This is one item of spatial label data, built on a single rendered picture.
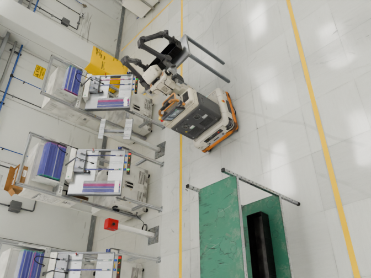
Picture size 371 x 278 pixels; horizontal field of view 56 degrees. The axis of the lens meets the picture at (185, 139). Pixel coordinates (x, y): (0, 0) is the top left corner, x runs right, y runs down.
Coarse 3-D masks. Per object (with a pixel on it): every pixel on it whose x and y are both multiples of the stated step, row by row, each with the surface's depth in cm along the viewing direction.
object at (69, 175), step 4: (72, 148) 494; (72, 152) 491; (76, 152) 492; (72, 156) 488; (68, 164) 481; (72, 164) 481; (68, 168) 478; (72, 168) 478; (68, 172) 474; (72, 172) 475; (68, 176) 471; (72, 176) 475; (68, 180) 473; (72, 180) 476
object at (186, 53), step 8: (184, 40) 469; (192, 40) 481; (184, 48) 461; (200, 48) 492; (176, 56) 470; (184, 56) 453; (192, 56) 451; (216, 56) 511; (176, 64) 463; (200, 64) 462; (216, 72) 477; (224, 80) 489
